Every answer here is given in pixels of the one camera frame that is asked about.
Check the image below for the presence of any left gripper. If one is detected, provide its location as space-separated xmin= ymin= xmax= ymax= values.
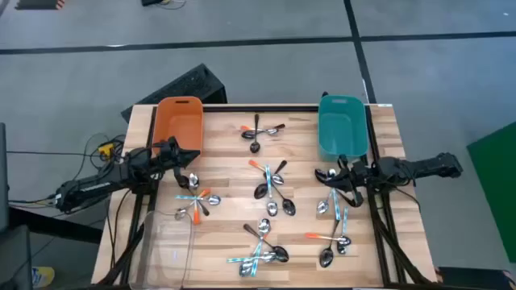
xmin=152 ymin=135 xmax=202 ymax=172

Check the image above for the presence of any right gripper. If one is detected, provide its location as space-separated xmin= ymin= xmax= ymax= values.
xmin=314 ymin=159 xmax=374 ymax=190

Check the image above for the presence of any blue patterned handle spoon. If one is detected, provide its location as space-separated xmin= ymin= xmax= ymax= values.
xmin=249 ymin=217 xmax=272 ymax=278
xmin=226 ymin=251 xmax=279 ymax=264
xmin=327 ymin=168 xmax=342 ymax=222
xmin=174 ymin=194 xmax=223 ymax=207
xmin=336 ymin=206 xmax=350 ymax=256
xmin=238 ymin=240 xmax=265 ymax=279
xmin=316 ymin=187 xmax=336 ymax=215
xmin=264 ymin=164 xmax=280 ymax=218

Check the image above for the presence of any orange plastic bin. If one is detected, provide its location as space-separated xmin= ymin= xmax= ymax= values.
xmin=151 ymin=95 xmax=205 ymax=158

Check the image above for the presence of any teal plastic bin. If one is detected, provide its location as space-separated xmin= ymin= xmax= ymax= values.
xmin=317 ymin=93 xmax=370 ymax=164

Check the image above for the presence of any black perforated crate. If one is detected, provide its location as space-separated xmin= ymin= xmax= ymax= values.
xmin=120 ymin=63 xmax=229 ymax=123

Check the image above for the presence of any clear plastic bin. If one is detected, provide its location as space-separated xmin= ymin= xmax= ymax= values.
xmin=128 ymin=208 xmax=197 ymax=290

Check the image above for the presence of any black floor beam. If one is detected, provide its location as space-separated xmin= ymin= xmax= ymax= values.
xmin=7 ymin=205 xmax=104 ymax=245

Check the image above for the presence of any green board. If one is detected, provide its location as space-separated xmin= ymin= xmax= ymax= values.
xmin=466 ymin=120 xmax=516 ymax=263

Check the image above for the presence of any black orange-striped floor mat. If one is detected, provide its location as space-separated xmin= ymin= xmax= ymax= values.
xmin=15 ymin=0 xmax=65 ymax=10
xmin=437 ymin=266 xmax=516 ymax=290

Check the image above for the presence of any dark grey cabinet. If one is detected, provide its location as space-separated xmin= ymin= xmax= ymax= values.
xmin=0 ymin=122 xmax=10 ymax=234

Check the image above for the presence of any yellow snack bag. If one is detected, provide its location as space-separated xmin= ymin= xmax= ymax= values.
xmin=31 ymin=265 xmax=56 ymax=289

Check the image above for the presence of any right gripper cable loop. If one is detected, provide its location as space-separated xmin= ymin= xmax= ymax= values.
xmin=337 ymin=186 xmax=363 ymax=208

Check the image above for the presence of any black floor cable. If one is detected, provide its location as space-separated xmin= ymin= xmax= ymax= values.
xmin=6 ymin=149 xmax=102 ymax=157

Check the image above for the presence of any black device with cables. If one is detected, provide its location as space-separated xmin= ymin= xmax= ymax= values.
xmin=140 ymin=0 xmax=187 ymax=10

